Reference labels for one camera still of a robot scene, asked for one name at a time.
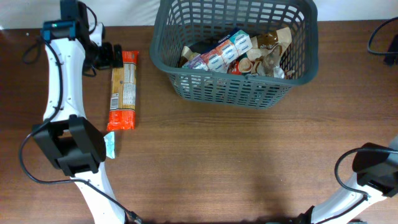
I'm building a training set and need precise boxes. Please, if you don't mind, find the orange spaghetti packet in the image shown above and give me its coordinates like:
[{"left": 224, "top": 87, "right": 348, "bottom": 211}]
[{"left": 107, "top": 51, "right": 139, "bottom": 131}]

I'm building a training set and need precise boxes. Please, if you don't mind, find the beige white rice bag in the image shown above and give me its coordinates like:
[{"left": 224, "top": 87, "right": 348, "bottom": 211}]
[{"left": 178, "top": 46, "right": 200, "bottom": 68}]

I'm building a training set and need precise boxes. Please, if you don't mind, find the light green wet wipes pack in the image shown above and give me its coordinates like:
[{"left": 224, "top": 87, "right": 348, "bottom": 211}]
[{"left": 104, "top": 131, "right": 116, "bottom": 159}]

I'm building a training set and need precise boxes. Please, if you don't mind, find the multicolour Kleenex tissue pack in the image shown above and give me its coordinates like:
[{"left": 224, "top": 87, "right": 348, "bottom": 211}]
[{"left": 182, "top": 28, "right": 252, "bottom": 73}]

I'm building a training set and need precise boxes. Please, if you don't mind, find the beige brown grain bag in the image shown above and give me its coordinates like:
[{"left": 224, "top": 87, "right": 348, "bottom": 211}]
[{"left": 238, "top": 27, "right": 292, "bottom": 79}]

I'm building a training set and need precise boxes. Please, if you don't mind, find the green Nescafe coffee bag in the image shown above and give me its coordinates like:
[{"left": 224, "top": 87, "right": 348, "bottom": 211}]
[{"left": 228, "top": 60, "right": 242, "bottom": 75}]

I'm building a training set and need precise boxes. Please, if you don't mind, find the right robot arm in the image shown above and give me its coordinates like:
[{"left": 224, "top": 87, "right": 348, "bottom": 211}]
[{"left": 292, "top": 138, "right": 397, "bottom": 224}]

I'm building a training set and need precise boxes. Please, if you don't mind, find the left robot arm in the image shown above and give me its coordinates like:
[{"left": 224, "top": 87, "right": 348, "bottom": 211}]
[{"left": 28, "top": 0, "right": 142, "bottom": 223}]

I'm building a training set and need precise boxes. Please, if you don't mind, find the grey plastic lattice basket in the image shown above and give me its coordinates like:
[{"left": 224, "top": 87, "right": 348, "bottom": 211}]
[{"left": 150, "top": 0, "right": 318, "bottom": 109}]

